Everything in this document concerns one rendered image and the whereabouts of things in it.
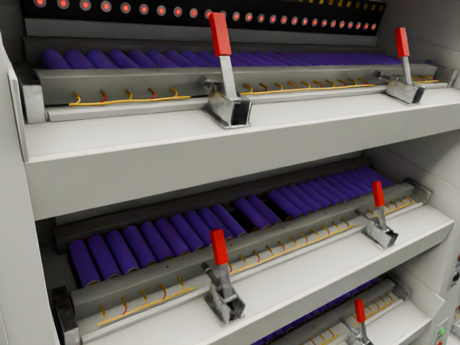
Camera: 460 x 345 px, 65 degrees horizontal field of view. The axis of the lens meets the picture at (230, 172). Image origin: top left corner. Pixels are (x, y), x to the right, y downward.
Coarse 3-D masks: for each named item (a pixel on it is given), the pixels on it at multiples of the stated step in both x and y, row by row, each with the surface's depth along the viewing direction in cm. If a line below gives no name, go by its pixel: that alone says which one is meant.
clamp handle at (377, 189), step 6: (372, 186) 51; (378, 186) 50; (378, 192) 50; (378, 198) 50; (378, 204) 50; (384, 204) 51; (378, 210) 51; (384, 216) 51; (384, 222) 51; (384, 228) 51
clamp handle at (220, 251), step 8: (216, 232) 36; (216, 240) 36; (224, 240) 36; (216, 248) 36; (224, 248) 36; (216, 256) 36; (224, 256) 36; (216, 264) 36; (224, 264) 36; (224, 272) 36; (224, 280) 36; (224, 288) 36; (224, 296) 36
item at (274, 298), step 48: (192, 192) 50; (432, 192) 61; (432, 240) 58; (48, 288) 36; (240, 288) 40; (288, 288) 42; (336, 288) 45; (144, 336) 34; (192, 336) 35; (240, 336) 37
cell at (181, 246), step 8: (160, 224) 45; (168, 224) 45; (160, 232) 44; (168, 232) 43; (176, 232) 44; (168, 240) 43; (176, 240) 42; (176, 248) 42; (184, 248) 41; (176, 256) 41
